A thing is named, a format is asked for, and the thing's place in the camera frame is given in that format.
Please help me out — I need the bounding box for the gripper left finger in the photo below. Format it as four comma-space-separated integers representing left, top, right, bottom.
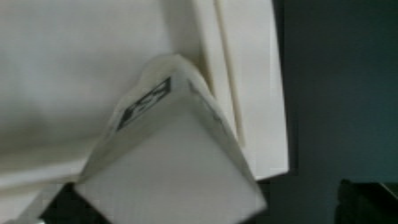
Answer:
39, 182, 111, 224

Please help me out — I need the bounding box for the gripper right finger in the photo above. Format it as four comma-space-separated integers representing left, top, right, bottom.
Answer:
333, 179, 398, 224

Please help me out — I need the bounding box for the white table leg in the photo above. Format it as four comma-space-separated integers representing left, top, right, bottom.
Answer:
76, 55, 266, 224

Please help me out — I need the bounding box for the white square tabletop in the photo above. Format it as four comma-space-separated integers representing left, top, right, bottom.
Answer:
0, 0, 289, 224

